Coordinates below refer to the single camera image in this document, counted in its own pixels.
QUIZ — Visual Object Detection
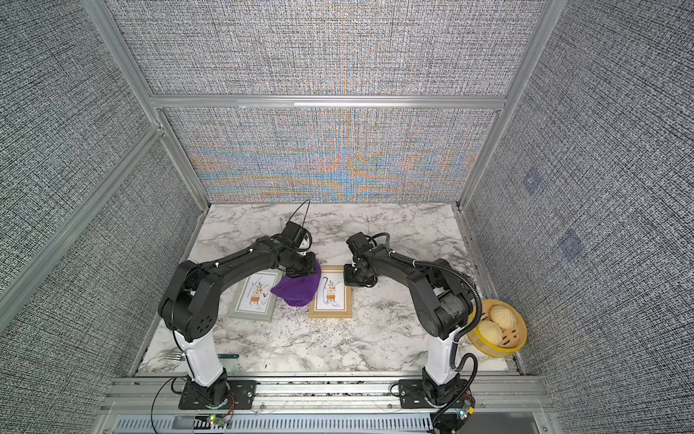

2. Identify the green handled fork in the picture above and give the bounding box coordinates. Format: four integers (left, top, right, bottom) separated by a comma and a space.
162, 349, 240, 363

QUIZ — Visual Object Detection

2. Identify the steamed bun upper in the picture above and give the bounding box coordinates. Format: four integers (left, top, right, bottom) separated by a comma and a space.
488, 304, 517, 330

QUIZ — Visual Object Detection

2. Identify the aluminium front rail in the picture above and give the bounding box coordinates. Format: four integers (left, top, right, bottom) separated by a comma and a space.
99, 373, 554, 415

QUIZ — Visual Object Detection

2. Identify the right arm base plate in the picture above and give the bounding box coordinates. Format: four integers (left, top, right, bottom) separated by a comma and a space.
390, 379, 476, 410

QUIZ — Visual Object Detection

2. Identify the light wooden picture frame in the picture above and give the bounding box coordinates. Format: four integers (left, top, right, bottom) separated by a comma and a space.
308, 265, 352, 319

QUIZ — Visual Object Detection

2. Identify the grey green picture frame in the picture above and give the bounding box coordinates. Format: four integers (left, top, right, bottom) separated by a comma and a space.
228, 269, 284, 322

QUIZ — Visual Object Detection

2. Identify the steamed bun lower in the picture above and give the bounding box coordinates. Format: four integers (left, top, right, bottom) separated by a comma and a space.
476, 320, 504, 346

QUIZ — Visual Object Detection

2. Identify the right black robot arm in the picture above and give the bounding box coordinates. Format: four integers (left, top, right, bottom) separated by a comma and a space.
343, 233, 482, 408

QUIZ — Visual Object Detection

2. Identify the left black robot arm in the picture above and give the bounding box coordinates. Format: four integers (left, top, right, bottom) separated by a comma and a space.
158, 231, 317, 409

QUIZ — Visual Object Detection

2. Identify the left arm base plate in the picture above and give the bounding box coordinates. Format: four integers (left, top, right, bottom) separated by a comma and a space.
178, 380, 258, 410

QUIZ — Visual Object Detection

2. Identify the purple cloth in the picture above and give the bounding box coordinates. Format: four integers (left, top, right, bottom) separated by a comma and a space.
271, 261, 322, 307

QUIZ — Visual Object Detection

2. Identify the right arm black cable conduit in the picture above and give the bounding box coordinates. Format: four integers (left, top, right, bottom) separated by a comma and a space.
368, 231, 484, 381

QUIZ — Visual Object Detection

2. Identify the steamed bun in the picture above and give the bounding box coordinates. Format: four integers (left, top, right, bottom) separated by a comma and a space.
476, 320, 504, 346
488, 304, 517, 330

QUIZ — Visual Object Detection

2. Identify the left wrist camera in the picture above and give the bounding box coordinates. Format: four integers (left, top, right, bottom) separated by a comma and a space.
281, 222, 311, 251

